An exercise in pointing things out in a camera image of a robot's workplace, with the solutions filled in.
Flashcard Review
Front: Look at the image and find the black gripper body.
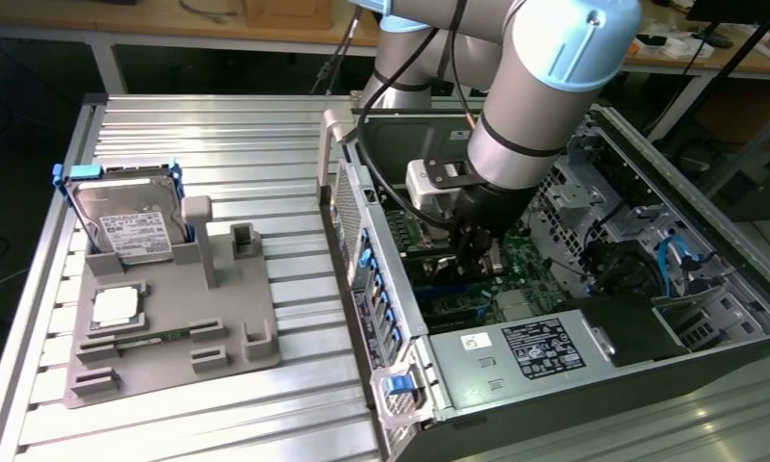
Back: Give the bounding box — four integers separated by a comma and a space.
451, 184, 535, 243

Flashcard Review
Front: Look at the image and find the CPU socket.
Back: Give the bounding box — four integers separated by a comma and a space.
418, 214, 456, 246

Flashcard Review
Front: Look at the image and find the green motherboard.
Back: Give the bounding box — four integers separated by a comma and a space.
383, 206, 579, 338

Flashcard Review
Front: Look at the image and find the grey chipset heatsink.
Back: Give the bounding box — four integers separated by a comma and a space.
492, 290, 543, 322

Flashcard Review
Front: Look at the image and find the metal disk bay cage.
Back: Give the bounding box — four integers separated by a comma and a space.
530, 119, 639, 262

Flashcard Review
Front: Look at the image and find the grey power supply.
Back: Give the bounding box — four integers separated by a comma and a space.
427, 310, 619, 414

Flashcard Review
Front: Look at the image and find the black plastic shroud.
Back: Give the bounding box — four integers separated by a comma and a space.
580, 296, 694, 371

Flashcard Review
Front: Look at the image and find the blue case latch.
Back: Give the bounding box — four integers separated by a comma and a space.
384, 376, 418, 398

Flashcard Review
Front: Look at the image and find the open grey PC case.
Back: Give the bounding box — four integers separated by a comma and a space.
319, 98, 770, 462

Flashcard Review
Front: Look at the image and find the wooden workbench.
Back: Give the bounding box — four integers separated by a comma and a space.
0, 0, 382, 93
615, 0, 770, 145

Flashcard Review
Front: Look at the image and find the cardboard box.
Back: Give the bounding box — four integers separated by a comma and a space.
242, 0, 334, 31

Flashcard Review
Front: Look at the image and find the grey parts rack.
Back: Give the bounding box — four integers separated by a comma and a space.
60, 194, 284, 410

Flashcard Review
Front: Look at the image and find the black stand pole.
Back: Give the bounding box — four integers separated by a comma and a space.
680, 0, 770, 86

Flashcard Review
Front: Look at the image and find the green RAM stick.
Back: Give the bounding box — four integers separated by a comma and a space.
112, 328, 194, 348

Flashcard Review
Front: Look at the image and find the black monitor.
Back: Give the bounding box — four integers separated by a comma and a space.
684, 0, 770, 48

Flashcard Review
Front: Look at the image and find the silver CPU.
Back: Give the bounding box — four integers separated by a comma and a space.
91, 287, 148, 329

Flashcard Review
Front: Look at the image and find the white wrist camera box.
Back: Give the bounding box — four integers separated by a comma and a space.
404, 158, 475, 216

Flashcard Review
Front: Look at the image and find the black camera cable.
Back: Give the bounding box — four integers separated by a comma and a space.
356, 26, 455, 227

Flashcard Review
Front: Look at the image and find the blue wire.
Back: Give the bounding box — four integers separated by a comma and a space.
656, 234, 694, 300

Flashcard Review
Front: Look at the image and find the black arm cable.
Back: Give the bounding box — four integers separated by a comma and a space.
447, 0, 482, 132

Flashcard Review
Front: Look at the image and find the black hanging cable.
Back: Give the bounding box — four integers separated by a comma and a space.
310, 0, 363, 96

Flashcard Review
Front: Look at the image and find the hard disk with blue bracket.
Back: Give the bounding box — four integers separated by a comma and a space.
51, 156, 198, 267

